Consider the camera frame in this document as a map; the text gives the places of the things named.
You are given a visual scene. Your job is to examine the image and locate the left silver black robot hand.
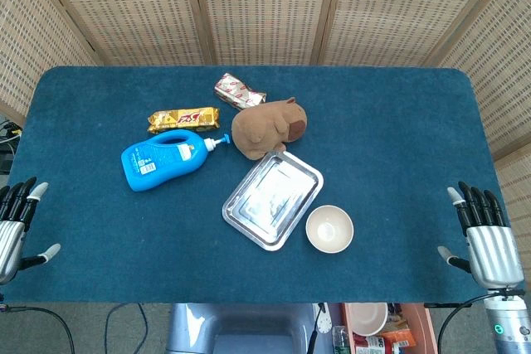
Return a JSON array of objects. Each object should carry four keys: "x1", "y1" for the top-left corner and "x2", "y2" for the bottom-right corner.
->
[{"x1": 0, "y1": 177, "x2": 61, "y2": 285}]

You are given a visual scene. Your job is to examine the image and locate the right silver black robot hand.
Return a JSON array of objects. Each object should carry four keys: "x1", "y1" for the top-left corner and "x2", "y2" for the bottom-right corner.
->
[{"x1": 437, "y1": 181, "x2": 525, "y2": 290}]

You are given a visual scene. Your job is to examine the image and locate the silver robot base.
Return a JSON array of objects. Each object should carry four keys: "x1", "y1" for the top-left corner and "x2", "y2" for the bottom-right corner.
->
[{"x1": 165, "y1": 303, "x2": 321, "y2": 354}]

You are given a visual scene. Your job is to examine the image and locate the white bowl in bin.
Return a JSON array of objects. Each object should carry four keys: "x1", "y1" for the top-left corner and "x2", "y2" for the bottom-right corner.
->
[{"x1": 346, "y1": 303, "x2": 389, "y2": 337}]

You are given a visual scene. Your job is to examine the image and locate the beige ceramic bowl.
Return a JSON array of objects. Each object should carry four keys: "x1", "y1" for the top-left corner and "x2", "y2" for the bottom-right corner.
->
[{"x1": 305, "y1": 204, "x2": 355, "y2": 255}]

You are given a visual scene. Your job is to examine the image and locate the rectangular stainless steel tray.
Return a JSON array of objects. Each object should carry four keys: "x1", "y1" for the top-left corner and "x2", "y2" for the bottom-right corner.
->
[{"x1": 222, "y1": 150, "x2": 324, "y2": 252}]

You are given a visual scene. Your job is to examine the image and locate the orange plastic storage bin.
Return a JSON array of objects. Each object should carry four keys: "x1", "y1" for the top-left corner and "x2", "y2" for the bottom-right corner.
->
[{"x1": 340, "y1": 303, "x2": 438, "y2": 354}]

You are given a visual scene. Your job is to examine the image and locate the orange snack bag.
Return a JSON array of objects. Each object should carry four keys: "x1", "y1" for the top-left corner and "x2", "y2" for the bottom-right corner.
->
[{"x1": 380, "y1": 314, "x2": 417, "y2": 349}]

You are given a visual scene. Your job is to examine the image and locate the red white snack can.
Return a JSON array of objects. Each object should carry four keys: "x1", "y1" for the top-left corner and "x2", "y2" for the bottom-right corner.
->
[{"x1": 352, "y1": 332, "x2": 410, "y2": 354}]

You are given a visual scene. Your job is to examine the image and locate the blue carpet table cover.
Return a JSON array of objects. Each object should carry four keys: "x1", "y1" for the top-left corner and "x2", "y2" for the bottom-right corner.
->
[{"x1": 0, "y1": 65, "x2": 524, "y2": 304}]

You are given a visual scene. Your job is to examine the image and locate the blue pump detergent bottle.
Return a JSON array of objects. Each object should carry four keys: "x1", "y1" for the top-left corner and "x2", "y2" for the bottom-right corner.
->
[{"x1": 120, "y1": 129, "x2": 231, "y2": 193}]

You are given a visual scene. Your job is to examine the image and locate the clear plastic water bottle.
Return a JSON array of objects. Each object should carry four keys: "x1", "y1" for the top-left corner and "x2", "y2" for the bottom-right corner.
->
[{"x1": 331, "y1": 324, "x2": 352, "y2": 354}]

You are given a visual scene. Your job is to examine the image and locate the gold snack package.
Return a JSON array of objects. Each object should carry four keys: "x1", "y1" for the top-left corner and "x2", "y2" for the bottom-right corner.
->
[{"x1": 148, "y1": 106, "x2": 221, "y2": 134}]

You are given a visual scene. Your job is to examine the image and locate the brown capybara plush toy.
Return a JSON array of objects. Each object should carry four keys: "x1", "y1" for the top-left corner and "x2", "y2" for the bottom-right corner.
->
[{"x1": 231, "y1": 96, "x2": 309, "y2": 162}]

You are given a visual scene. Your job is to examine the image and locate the silver red-printed snack package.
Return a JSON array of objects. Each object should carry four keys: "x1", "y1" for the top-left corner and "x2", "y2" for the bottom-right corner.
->
[{"x1": 213, "y1": 72, "x2": 267, "y2": 111}]

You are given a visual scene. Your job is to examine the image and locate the woven bamboo folding screen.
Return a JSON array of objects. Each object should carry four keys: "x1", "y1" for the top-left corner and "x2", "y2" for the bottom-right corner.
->
[{"x1": 0, "y1": 0, "x2": 531, "y2": 276}]

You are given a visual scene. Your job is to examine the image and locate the black cable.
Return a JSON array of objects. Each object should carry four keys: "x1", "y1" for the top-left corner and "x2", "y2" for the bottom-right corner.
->
[
  {"x1": 423, "y1": 292, "x2": 524, "y2": 354},
  {"x1": 103, "y1": 303, "x2": 149, "y2": 354},
  {"x1": 0, "y1": 304, "x2": 76, "y2": 354}
]

